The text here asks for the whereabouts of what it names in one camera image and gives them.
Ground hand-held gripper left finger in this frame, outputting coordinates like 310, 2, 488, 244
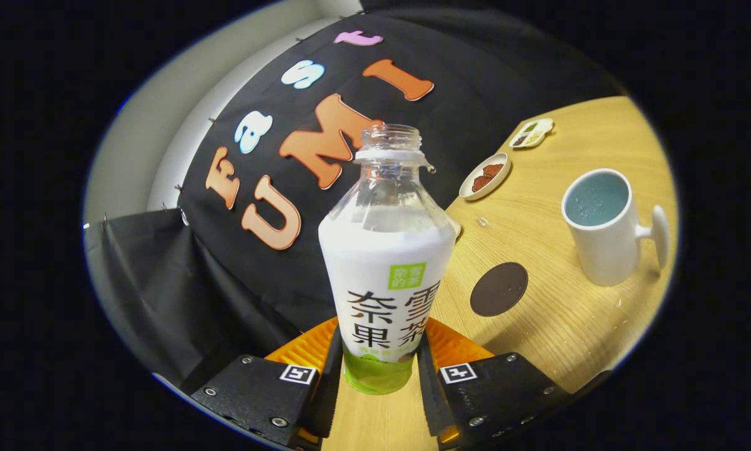
190, 316, 344, 448

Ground wooden table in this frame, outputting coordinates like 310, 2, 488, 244
322, 95, 680, 451

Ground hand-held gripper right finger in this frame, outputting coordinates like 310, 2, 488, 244
416, 316, 570, 448

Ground white cup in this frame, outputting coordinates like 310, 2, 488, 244
561, 168, 670, 287

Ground white divided condiment dish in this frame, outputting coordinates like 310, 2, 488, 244
509, 118, 554, 149

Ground white green label juice bottle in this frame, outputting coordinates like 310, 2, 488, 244
318, 124, 458, 395

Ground red food pieces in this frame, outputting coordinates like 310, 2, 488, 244
472, 163, 505, 192

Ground dark brown round coaster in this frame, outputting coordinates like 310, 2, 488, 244
470, 262, 529, 317

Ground white round plate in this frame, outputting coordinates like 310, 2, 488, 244
459, 152, 512, 201

